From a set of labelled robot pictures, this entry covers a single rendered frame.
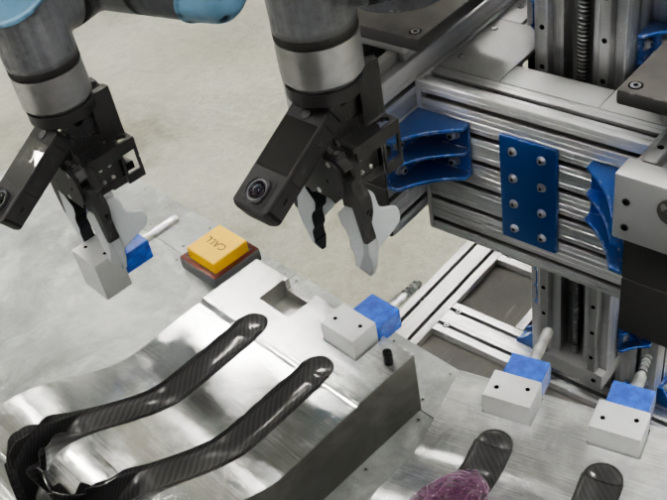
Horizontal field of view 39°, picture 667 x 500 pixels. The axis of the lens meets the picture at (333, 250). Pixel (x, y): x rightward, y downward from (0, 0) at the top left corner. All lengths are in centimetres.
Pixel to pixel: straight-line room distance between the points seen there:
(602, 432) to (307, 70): 44
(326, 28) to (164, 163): 227
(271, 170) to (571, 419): 40
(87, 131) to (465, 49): 59
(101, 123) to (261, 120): 208
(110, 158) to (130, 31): 288
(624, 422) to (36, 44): 67
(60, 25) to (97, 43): 292
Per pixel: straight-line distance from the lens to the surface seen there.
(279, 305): 112
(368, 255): 90
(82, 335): 127
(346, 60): 80
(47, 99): 99
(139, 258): 114
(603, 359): 166
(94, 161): 104
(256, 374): 102
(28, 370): 126
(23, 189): 102
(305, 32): 78
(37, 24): 96
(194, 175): 293
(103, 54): 379
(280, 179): 81
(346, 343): 99
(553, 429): 97
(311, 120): 83
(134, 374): 106
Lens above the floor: 162
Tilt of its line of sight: 40 degrees down
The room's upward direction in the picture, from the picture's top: 11 degrees counter-clockwise
